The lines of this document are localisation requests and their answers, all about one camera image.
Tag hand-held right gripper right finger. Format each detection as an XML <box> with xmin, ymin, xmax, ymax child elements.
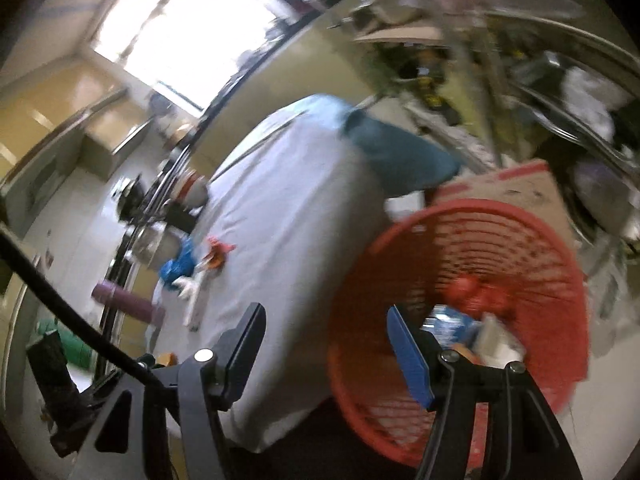
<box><xmin>386</xmin><ymin>304</ymin><xmax>583</xmax><ymax>480</ymax></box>

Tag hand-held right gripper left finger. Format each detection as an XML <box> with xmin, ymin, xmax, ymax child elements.
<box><xmin>70</xmin><ymin>302</ymin><xmax>268</xmax><ymax>480</ymax></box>

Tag blue plastic bag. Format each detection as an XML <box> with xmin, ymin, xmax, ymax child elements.
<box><xmin>159</xmin><ymin>237</ymin><xmax>201</xmax><ymax>288</ymax></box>

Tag red plastic basket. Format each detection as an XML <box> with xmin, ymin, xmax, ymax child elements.
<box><xmin>327</xmin><ymin>199</ymin><xmax>591</xmax><ymax>468</ymax></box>

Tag green thermos jug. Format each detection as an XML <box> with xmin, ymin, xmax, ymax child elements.
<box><xmin>35</xmin><ymin>317</ymin><xmax>96</xmax><ymax>371</ymax></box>

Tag white plastic wrapper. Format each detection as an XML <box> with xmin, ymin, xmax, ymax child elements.
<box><xmin>175</xmin><ymin>272</ymin><xmax>207</xmax><ymax>332</ymax></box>

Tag white carton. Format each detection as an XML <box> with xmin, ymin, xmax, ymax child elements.
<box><xmin>472</xmin><ymin>312</ymin><xmax>526</xmax><ymax>363</ymax></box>

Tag red and white wrapper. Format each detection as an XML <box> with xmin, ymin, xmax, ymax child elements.
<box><xmin>197</xmin><ymin>235</ymin><xmax>237</xmax><ymax>273</ymax></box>

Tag purple thermos bottle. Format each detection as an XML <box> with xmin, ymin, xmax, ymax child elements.
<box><xmin>91</xmin><ymin>282</ymin><xmax>167</xmax><ymax>325</ymax></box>

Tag covered metal bowl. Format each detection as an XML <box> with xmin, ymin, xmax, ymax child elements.
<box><xmin>132</xmin><ymin>225</ymin><xmax>183</xmax><ymax>266</ymax></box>

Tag black container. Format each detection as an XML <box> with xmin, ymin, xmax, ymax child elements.
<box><xmin>167</xmin><ymin>202</ymin><xmax>201</xmax><ymax>233</ymax></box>

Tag round table with grey cloth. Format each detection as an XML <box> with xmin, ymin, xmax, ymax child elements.
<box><xmin>150</xmin><ymin>95</ymin><xmax>396</xmax><ymax>453</ymax></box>

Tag stack of red white bowls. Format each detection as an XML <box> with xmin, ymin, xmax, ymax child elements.
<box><xmin>172</xmin><ymin>170</ymin><xmax>208</xmax><ymax>208</ymax></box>

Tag black wok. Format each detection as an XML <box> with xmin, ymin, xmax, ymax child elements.
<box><xmin>116</xmin><ymin>175</ymin><xmax>148</xmax><ymax>221</ymax></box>

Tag cardboard box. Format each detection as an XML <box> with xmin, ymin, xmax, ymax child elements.
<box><xmin>432</xmin><ymin>159</ymin><xmax>581</xmax><ymax>261</ymax></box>

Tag metal shelf rack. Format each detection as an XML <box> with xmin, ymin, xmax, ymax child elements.
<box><xmin>300</xmin><ymin>0</ymin><xmax>640</xmax><ymax>261</ymax></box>

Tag window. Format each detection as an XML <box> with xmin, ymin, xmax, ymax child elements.
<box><xmin>92</xmin><ymin>0</ymin><xmax>273</xmax><ymax>111</ymax></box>

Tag yellow wall cabinets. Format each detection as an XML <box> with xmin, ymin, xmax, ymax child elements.
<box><xmin>0</xmin><ymin>55</ymin><xmax>151</xmax><ymax>186</ymax></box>

